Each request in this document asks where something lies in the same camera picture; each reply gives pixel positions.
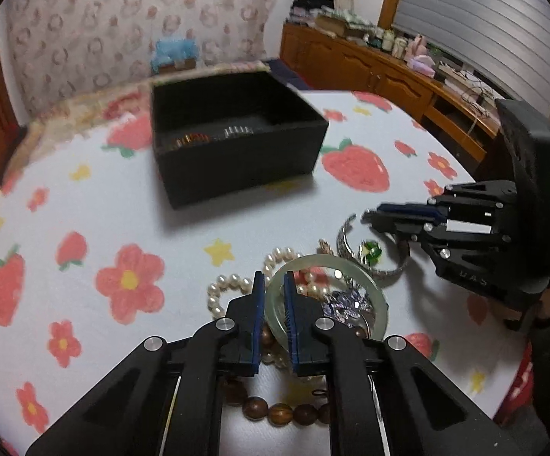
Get pink floral curtain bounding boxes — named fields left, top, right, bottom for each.
left=0, top=0, right=286, bottom=119

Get silver metal bangle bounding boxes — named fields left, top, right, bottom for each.
left=336, top=215, right=412, bottom=277

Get green gem ring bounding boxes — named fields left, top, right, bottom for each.
left=359, top=241, right=384, bottom=264

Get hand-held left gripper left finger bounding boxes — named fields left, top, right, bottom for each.
left=25, top=272, right=265, bottom=456

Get amber bead bracelet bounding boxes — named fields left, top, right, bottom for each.
left=174, top=134, right=211, bottom=151

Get strawberry flower print blanket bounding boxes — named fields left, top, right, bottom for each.
left=0, top=59, right=534, bottom=442

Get pale green jade bangle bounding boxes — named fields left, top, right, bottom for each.
left=264, top=255, right=390, bottom=343

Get white pearl necklace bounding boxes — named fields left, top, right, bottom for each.
left=262, top=246, right=333, bottom=298

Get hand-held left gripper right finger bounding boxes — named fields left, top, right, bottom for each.
left=283, top=272, right=518, bottom=456

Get brown wooden bead bracelet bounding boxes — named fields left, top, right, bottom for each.
left=222, top=323, right=333, bottom=427

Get black storage box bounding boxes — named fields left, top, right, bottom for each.
left=150, top=73, right=329, bottom=209

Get wooden sideboard cabinet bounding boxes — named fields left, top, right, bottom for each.
left=279, top=21, right=504, bottom=162

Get white pearl bracelet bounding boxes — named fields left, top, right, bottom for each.
left=206, top=273, right=255, bottom=320

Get tangled white cables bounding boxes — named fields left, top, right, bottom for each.
left=450, top=69, right=499, bottom=134

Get purple crystal jewelry piece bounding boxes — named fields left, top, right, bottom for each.
left=321, top=290, right=375, bottom=328

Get row of small bottles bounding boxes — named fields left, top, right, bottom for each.
left=365, top=26, right=411, bottom=58

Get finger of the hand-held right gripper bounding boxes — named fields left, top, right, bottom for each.
left=360, top=209, right=430, bottom=244
left=377, top=202, right=447, bottom=222

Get grey window shutter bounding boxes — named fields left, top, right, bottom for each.
left=393, top=0, right=550, bottom=115

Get pink purple toy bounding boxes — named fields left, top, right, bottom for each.
left=405, top=34, right=437, bottom=78

